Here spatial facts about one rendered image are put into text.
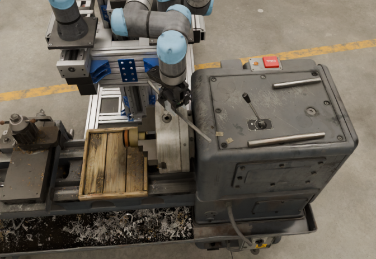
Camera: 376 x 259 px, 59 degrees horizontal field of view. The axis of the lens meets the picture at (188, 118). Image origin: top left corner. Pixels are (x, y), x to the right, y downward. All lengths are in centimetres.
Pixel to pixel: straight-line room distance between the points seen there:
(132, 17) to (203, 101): 51
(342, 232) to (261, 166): 138
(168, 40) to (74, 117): 218
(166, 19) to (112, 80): 107
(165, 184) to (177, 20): 85
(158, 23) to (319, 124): 72
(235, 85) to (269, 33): 229
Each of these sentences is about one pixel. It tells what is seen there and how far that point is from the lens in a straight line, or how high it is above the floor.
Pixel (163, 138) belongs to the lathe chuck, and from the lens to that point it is 128.
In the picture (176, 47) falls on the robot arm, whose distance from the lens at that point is 85.
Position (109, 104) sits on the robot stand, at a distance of 270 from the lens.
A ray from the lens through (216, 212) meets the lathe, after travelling 171.
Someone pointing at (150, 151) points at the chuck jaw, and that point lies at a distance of 136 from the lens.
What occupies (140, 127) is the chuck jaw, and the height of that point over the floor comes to 113.
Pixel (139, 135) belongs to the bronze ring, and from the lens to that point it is 141.
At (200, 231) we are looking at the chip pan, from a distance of 183.
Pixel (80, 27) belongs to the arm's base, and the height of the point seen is 121.
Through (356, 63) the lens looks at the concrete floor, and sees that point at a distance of 360.
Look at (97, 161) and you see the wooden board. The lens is 165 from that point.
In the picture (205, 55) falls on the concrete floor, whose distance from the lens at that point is 331.
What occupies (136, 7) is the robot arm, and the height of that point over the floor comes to 171.
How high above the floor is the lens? 229
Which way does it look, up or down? 54 degrees down
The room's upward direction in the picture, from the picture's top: straight up
